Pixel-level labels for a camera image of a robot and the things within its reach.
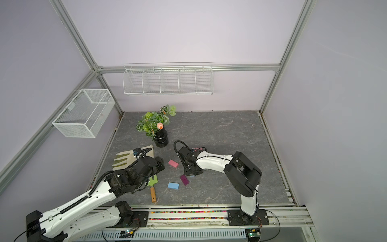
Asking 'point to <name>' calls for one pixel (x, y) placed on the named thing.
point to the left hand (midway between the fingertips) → (157, 164)
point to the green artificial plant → (152, 121)
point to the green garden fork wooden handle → (152, 194)
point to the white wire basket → (84, 116)
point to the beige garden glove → (124, 160)
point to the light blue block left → (173, 185)
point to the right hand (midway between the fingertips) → (189, 170)
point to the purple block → (184, 179)
